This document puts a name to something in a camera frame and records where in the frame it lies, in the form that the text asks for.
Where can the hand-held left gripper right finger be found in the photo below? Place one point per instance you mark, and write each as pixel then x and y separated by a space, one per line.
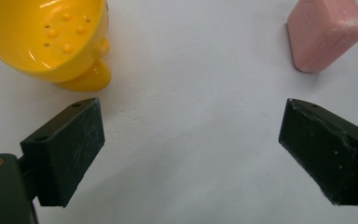
pixel 326 149

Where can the pink soap bar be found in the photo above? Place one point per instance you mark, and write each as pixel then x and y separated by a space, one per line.
pixel 323 34

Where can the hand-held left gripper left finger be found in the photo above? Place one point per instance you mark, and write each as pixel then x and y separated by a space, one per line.
pixel 65 149

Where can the yellow plastic soap dish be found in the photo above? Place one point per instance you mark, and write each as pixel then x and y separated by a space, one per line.
pixel 40 40

